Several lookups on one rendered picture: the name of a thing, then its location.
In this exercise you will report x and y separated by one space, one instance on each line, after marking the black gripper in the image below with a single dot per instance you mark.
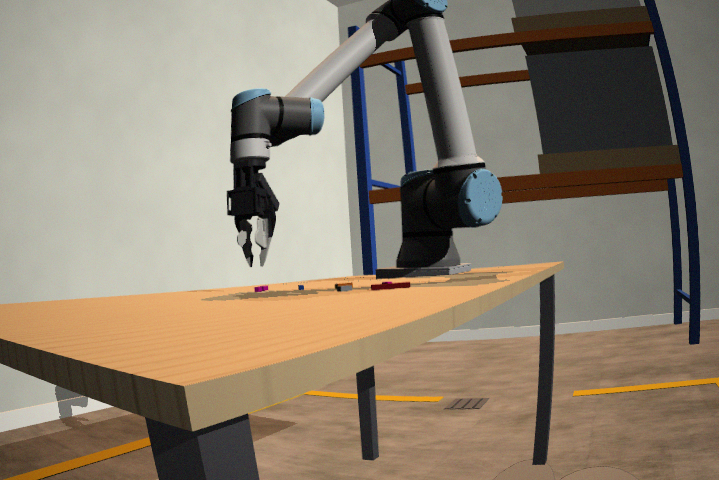
244 206

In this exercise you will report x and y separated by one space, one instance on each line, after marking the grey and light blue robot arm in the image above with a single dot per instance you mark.
433 202

